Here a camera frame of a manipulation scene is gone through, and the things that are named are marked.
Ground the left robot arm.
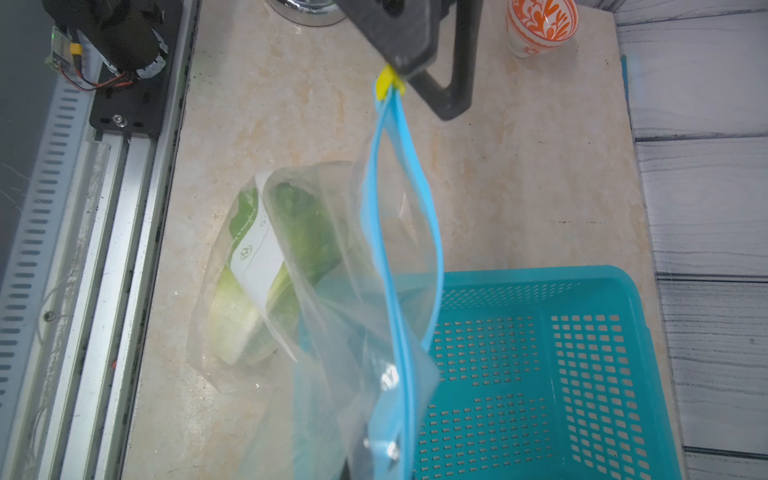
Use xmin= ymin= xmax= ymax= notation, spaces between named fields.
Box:
xmin=43 ymin=1 xmax=483 ymax=121

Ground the orange patterned bowl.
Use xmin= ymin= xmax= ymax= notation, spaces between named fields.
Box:
xmin=505 ymin=0 xmax=580 ymax=58

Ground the teal stick behind table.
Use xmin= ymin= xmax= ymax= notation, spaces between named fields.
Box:
xmin=620 ymin=54 xmax=629 ymax=110

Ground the teal plastic basket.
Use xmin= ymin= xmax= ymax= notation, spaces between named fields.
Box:
xmin=410 ymin=266 xmax=682 ymax=479

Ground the clear zipper bag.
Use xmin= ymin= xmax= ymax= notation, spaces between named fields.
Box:
xmin=188 ymin=67 xmax=444 ymax=479

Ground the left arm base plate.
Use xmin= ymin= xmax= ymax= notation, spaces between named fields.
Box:
xmin=89 ymin=1 xmax=184 ymax=139

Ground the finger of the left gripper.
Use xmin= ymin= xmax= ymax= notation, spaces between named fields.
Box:
xmin=336 ymin=0 xmax=443 ymax=78
xmin=410 ymin=0 xmax=483 ymax=121

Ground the chinese cabbage top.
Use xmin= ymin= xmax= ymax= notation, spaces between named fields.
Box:
xmin=208 ymin=174 xmax=341 ymax=367

